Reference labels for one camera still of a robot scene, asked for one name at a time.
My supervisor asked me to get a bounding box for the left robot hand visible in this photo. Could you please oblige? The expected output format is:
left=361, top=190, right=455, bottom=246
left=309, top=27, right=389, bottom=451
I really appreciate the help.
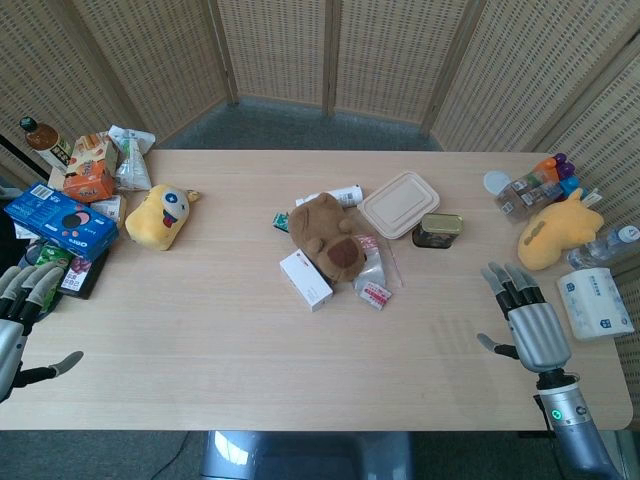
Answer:
left=0, top=261, right=85, bottom=405

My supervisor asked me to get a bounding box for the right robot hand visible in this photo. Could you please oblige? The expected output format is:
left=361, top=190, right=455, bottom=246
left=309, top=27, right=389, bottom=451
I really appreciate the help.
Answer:
left=476, top=262, right=572, bottom=374

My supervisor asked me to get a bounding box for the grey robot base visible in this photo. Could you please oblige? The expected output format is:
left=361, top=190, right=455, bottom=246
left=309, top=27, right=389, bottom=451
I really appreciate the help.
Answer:
left=199, top=429, right=417, bottom=480

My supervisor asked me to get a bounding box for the blue Oreo cookie box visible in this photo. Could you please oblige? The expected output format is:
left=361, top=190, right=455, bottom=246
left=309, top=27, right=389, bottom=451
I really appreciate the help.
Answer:
left=3, top=182, right=121, bottom=263

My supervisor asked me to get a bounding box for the small metal tin can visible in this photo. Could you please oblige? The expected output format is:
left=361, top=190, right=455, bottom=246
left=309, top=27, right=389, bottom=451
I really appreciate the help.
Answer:
left=411, top=212, right=465, bottom=250

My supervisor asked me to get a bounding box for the orange snack box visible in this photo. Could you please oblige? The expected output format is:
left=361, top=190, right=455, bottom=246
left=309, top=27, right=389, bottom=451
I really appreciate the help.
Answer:
left=62, top=144, right=118, bottom=204

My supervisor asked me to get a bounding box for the wafer biscuit box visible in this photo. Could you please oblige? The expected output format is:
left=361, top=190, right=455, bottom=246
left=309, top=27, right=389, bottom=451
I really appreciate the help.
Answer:
left=66, top=130, right=112, bottom=172

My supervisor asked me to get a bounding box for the white box with red print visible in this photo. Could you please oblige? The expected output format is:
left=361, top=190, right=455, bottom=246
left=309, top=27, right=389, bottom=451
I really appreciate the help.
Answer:
left=278, top=249, right=335, bottom=314

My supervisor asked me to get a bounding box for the white tissue pack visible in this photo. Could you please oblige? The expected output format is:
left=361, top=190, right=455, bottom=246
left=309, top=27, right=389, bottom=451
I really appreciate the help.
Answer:
left=555, top=266, right=636, bottom=343

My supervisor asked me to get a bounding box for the purple grape snack packet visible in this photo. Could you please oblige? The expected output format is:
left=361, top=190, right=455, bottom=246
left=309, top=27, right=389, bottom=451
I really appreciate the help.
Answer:
left=59, top=254, right=94, bottom=297

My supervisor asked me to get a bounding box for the green snack packet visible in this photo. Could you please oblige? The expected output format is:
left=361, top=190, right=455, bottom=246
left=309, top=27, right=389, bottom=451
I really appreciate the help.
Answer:
left=21, top=241, right=74, bottom=312

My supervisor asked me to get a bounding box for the yellow duck plush toy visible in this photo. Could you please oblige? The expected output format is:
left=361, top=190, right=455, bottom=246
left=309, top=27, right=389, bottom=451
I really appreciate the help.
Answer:
left=516, top=188, right=604, bottom=272

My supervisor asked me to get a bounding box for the black flat tray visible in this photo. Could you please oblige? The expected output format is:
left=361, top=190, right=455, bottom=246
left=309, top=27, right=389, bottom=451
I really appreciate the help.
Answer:
left=18, top=238, right=112, bottom=302

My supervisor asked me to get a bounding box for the clear water bottle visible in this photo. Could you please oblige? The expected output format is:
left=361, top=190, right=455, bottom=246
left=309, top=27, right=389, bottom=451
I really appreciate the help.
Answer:
left=565, top=222, right=640, bottom=269

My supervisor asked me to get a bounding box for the colourful small bottles pack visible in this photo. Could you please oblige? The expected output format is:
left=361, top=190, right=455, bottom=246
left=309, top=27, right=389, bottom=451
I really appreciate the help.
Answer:
left=531, top=151, right=582, bottom=202
left=494, top=172, right=564, bottom=224

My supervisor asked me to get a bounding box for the white round lid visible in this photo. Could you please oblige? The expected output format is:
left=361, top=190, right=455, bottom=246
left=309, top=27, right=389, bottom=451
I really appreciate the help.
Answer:
left=482, top=169, right=512, bottom=196

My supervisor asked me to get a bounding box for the small white carton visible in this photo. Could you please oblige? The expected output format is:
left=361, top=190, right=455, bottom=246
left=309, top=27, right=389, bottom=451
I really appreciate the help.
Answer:
left=89, top=194, right=128, bottom=229

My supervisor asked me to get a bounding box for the small red white packet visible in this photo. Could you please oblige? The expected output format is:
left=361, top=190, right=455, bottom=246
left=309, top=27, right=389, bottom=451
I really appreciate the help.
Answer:
left=355, top=281, right=395, bottom=313

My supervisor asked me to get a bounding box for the clear zip plastic bag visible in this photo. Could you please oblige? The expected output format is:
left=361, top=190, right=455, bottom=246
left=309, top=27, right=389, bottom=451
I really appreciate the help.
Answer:
left=351, top=231, right=404, bottom=297

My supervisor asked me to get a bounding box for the yellow emoji plush toy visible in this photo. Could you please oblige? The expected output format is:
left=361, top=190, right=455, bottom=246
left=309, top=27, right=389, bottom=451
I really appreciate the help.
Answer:
left=124, top=183, right=202, bottom=252

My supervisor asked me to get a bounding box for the beige lidded takeout container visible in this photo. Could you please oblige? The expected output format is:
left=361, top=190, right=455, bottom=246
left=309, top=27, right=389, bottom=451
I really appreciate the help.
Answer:
left=356, top=170, right=442, bottom=242

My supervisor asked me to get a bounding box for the brown tea bottle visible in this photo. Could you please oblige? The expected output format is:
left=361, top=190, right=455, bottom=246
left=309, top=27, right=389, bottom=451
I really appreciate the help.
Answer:
left=19, top=115, right=74, bottom=174

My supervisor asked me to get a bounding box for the white snack bag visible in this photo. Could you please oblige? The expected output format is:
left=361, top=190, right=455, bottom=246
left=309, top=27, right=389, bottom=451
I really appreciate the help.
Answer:
left=106, top=124, right=157, bottom=192

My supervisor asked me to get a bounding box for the brown capybara plush toy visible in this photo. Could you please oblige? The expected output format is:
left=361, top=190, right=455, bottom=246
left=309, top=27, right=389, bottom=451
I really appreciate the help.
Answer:
left=289, top=191, right=369, bottom=287

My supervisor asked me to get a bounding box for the white cylindrical bottle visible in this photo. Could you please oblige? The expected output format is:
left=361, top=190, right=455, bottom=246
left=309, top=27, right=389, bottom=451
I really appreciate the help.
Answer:
left=294, top=183, right=365, bottom=209

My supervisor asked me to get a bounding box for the black floor cable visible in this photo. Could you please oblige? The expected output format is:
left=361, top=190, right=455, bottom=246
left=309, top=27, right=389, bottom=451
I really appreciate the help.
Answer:
left=158, top=429, right=192, bottom=480

